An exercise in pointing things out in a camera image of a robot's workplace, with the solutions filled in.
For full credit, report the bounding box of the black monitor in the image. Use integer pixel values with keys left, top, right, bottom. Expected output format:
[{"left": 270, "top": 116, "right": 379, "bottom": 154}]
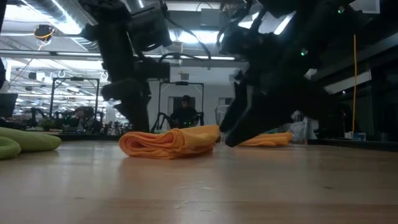
[{"left": 0, "top": 92, "right": 19, "bottom": 119}]

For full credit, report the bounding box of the orange microfiber towel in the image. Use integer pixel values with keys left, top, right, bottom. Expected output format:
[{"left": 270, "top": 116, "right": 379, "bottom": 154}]
[
  {"left": 119, "top": 124, "right": 221, "bottom": 161},
  {"left": 239, "top": 132, "right": 294, "bottom": 147}
]

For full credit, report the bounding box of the black robot station frame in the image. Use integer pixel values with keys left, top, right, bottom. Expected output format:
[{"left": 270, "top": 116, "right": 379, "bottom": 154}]
[
  {"left": 158, "top": 81, "right": 205, "bottom": 135},
  {"left": 50, "top": 77, "right": 101, "bottom": 125}
]

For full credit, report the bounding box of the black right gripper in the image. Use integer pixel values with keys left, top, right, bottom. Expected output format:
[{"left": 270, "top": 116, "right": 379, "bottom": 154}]
[{"left": 219, "top": 34, "right": 312, "bottom": 147}]

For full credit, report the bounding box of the green microfiber towel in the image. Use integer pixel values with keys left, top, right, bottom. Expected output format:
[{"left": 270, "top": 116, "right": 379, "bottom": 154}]
[{"left": 0, "top": 126, "right": 62, "bottom": 161}]

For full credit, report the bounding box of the black ceiling cable reel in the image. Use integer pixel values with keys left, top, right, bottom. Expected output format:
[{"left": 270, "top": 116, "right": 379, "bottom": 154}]
[{"left": 33, "top": 24, "right": 56, "bottom": 42}]

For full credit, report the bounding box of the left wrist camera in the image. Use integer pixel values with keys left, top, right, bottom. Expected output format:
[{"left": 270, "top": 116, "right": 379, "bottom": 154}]
[{"left": 129, "top": 6, "right": 174, "bottom": 52}]

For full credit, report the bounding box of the yellow hanging cable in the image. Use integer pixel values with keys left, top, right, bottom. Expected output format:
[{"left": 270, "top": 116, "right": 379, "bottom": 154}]
[{"left": 351, "top": 33, "right": 358, "bottom": 135}]

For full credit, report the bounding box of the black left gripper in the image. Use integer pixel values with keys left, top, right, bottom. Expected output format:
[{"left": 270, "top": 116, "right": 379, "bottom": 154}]
[{"left": 79, "top": 0, "right": 172, "bottom": 133}]

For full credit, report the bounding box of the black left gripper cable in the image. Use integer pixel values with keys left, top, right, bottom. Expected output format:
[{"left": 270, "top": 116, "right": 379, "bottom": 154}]
[{"left": 158, "top": 9, "right": 213, "bottom": 65}]

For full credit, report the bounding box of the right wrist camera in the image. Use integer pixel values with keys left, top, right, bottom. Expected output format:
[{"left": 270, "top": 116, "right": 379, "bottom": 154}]
[{"left": 218, "top": 24, "right": 249, "bottom": 57}]

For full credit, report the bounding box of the clear plastic bin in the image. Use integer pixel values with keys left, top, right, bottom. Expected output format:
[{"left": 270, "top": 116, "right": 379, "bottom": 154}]
[{"left": 214, "top": 105, "right": 311, "bottom": 146}]

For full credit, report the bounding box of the small green potted plant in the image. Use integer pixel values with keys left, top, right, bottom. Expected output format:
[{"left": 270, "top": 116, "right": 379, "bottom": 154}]
[{"left": 39, "top": 117, "right": 55, "bottom": 131}]

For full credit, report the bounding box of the black aluminium table frame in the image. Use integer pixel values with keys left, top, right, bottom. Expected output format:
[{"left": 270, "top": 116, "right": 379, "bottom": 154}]
[{"left": 43, "top": 132, "right": 398, "bottom": 153}]

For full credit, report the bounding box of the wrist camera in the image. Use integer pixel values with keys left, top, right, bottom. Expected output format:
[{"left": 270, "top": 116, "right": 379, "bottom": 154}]
[
  {"left": 218, "top": 24, "right": 249, "bottom": 57},
  {"left": 129, "top": 6, "right": 174, "bottom": 52}
]

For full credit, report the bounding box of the person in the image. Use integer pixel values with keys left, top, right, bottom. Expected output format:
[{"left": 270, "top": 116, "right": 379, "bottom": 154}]
[
  {"left": 169, "top": 95, "right": 200, "bottom": 129},
  {"left": 73, "top": 105, "right": 96, "bottom": 132}
]

